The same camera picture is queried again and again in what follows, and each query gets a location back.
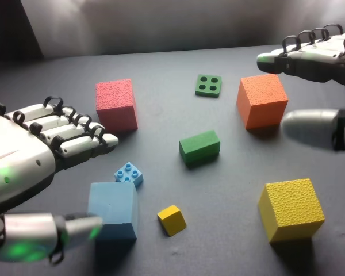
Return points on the light blue foam cube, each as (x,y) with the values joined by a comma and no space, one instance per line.
(112,201)

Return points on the large yellow foam cube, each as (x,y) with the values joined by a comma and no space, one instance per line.
(293,212)

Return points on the white fabric backdrop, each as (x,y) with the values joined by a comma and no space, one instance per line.
(161,23)

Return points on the small blue studded brick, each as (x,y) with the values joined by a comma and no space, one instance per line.
(138,179)

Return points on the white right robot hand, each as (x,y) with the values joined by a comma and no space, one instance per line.
(310,53)

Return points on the green rectangular wooden block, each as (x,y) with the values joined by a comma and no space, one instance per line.
(199,148)

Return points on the small yellow wooden block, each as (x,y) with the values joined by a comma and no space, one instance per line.
(172,220)

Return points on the orange foam cube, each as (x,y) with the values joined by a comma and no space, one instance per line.
(261,100)

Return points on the grey table cloth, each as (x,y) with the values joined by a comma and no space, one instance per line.
(218,187)

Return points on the green flat four-hole block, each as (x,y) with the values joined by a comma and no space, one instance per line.
(208,92)

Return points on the red foam cube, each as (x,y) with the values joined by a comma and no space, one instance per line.
(116,109)

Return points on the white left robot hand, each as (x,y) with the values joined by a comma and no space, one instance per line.
(20,166)

